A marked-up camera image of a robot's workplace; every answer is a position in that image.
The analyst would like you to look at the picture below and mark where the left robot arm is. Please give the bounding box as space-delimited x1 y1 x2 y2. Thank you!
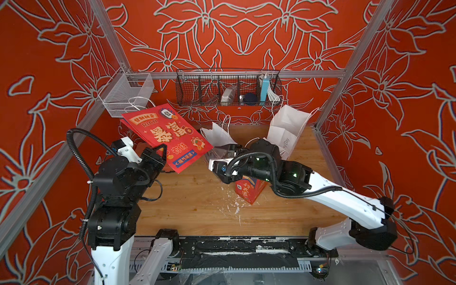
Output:
66 128 179 285

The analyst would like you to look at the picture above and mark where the red paper bag blue panel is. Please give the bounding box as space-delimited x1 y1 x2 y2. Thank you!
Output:
235 176 267 205

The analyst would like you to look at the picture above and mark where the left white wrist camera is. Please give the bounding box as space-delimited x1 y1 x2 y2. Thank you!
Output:
111 137 142 163

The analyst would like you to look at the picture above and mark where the red RICH paper bag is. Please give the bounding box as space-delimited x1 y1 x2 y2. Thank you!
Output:
122 103 213 173

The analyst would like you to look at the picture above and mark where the white paper bag back right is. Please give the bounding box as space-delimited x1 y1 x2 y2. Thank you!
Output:
266 104 319 160

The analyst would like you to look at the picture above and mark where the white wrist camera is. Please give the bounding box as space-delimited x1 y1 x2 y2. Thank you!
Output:
111 137 142 163
208 159 232 179

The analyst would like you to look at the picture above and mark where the dark blue round object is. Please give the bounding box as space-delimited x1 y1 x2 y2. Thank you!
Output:
242 93 258 106

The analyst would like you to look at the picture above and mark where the floral patterned paper bag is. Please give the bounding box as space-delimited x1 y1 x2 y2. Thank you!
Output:
200 115 237 162

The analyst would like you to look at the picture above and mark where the white cable bundle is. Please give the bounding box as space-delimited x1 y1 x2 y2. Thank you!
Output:
266 83 283 106

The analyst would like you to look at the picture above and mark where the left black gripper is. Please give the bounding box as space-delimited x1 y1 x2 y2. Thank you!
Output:
129 140 168 203

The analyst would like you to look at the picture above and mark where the white wire mesh basket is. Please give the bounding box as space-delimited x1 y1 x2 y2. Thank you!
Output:
100 72 156 118

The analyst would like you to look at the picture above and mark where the silver pouch in basket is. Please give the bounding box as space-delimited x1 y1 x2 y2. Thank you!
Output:
220 85 237 106

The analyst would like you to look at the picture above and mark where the black wire wall basket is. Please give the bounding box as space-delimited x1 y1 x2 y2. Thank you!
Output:
176 68 285 107

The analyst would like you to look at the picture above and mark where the light blue box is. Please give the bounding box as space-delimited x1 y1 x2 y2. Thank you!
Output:
259 75 270 106

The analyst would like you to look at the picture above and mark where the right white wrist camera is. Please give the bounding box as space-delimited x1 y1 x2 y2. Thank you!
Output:
208 159 232 179

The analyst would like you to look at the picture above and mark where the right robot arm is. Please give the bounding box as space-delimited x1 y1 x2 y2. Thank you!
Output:
209 139 406 252

